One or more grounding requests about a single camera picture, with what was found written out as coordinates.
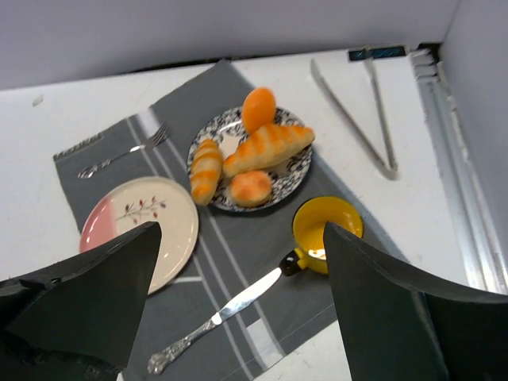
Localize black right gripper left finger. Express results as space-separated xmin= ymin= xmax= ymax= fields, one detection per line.
xmin=1 ymin=222 xmax=162 ymax=380

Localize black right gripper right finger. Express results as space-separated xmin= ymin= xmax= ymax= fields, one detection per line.
xmin=324 ymin=223 xmax=507 ymax=380

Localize small round bread bun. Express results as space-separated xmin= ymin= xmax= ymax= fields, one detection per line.
xmin=229 ymin=171 xmax=272 ymax=207

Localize striped oblong bread roll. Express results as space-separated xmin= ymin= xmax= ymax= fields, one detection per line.
xmin=190 ymin=139 xmax=223 ymax=206

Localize long croissant bread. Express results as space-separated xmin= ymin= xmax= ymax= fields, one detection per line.
xmin=223 ymin=124 xmax=315 ymax=178

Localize round orange bread bun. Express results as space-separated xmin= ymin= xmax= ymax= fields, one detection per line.
xmin=241 ymin=87 xmax=276 ymax=135

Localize silver table knife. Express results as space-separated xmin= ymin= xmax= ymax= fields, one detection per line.
xmin=147 ymin=267 xmax=283 ymax=375

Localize pink and cream plate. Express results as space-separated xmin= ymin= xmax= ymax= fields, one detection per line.
xmin=79 ymin=176 xmax=199 ymax=294

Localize yellow mug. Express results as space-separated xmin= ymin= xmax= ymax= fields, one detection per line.
xmin=279 ymin=196 xmax=364 ymax=276

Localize metal serving tongs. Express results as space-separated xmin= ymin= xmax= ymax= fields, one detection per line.
xmin=310 ymin=55 xmax=398 ymax=179

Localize grey striped cloth placemat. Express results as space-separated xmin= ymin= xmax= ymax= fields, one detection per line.
xmin=54 ymin=61 xmax=400 ymax=380

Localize blue floral patterned plate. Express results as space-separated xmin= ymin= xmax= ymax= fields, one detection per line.
xmin=187 ymin=106 xmax=313 ymax=212

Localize silver fork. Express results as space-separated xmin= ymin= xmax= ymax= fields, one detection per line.
xmin=78 ymin=121 xmax=169 ymax=179

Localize blue table label right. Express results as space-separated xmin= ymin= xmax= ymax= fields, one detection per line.
xmin=348 ymin=45 xmax=407 ymax=62

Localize aluminium table rail right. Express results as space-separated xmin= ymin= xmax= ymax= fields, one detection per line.
xmin=409 ymin=48 xmax=507 ymax=294

